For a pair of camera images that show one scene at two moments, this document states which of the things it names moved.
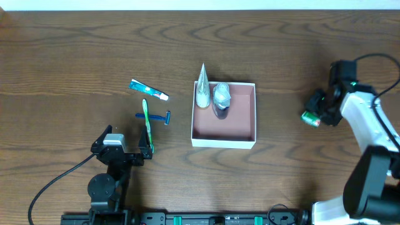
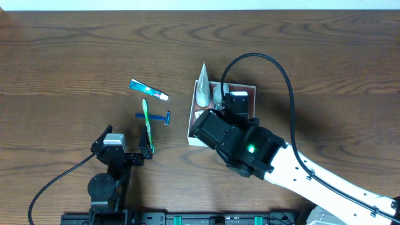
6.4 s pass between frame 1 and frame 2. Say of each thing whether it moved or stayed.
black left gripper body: stayed
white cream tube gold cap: stayed
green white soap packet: moved
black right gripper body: moved
